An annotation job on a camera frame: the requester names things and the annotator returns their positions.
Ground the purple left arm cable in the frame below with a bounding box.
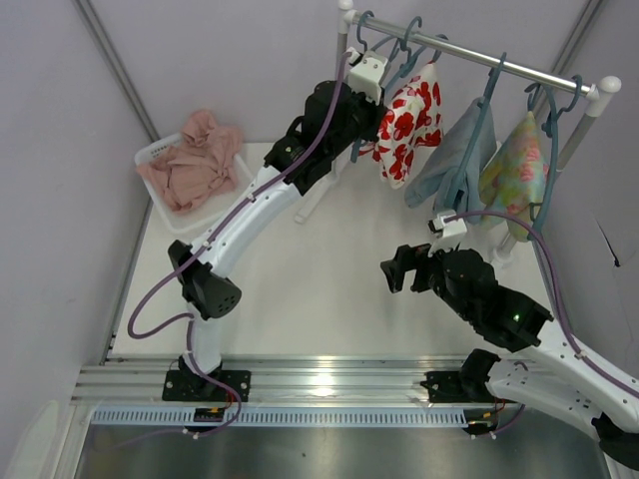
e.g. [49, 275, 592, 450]
[89, 51, 354, 448]

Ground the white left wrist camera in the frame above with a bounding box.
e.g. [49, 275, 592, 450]
[345, 47, 389, 105]

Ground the white plastic laundry basket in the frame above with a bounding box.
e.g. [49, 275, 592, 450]
[134, 133, 260, 237]

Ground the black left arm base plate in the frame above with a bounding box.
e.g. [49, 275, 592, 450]
[162, 368, 252, 402]

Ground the grey corner frame post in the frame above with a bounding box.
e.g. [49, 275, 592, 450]
[71, 0, 160, 143]

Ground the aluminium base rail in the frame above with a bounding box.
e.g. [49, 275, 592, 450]
[72, 354, 466, 407]

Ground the light blue fleece garment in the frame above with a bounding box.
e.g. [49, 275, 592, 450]
[404, 97, 497, 213]

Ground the teal hanger with blue garment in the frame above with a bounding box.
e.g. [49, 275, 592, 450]
[445, 52, 507, 210]

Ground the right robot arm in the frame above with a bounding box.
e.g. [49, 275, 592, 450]
[380, 244, 638, 469]

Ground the pink crumpled garment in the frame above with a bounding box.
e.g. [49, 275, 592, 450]
[136, 109, 244, 215]

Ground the silver clothes rack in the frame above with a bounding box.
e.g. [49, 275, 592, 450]
[295, 1, 622, 266]

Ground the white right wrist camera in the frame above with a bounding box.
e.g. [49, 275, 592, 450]
[427, 210, 467, 255]

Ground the white slotted cable duct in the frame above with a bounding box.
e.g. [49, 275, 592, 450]
[90, 405, 472, 428]

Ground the pastel floral garment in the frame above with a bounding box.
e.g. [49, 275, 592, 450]
[478, 112, 538, 226]

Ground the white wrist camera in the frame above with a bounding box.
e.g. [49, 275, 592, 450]
[345, 47, 389, 105]
[427, 210, 467, 255]

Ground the teal hanger with floral garment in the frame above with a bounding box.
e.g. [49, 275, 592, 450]
[524, 83, 559, 234]

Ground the red poppy print skirt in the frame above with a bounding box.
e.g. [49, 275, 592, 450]
[369, 61, 443, 190]

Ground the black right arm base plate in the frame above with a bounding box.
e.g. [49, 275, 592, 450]
[419, 370, 495, 403]

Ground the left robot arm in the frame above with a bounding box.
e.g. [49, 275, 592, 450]
[168, 80, 385, 376]

